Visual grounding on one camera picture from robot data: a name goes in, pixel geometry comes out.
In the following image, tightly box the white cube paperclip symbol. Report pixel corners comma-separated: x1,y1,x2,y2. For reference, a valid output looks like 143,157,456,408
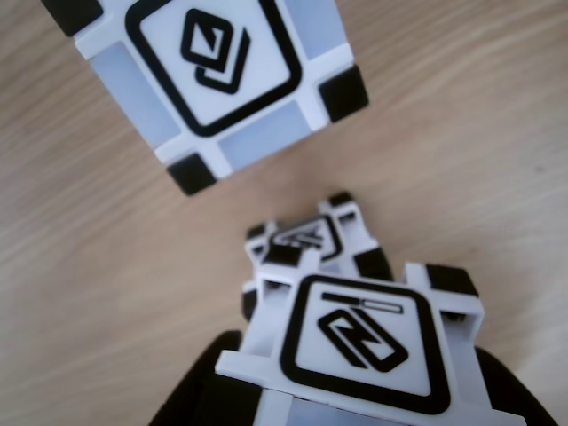
215,243,556,426

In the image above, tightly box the white cube stacked-sheets symbol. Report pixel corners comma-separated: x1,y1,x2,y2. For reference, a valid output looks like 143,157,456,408
42,0,372,196

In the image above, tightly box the white cube lamp symbol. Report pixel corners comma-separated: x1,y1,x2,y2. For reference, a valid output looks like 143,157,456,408
241,191,395,321

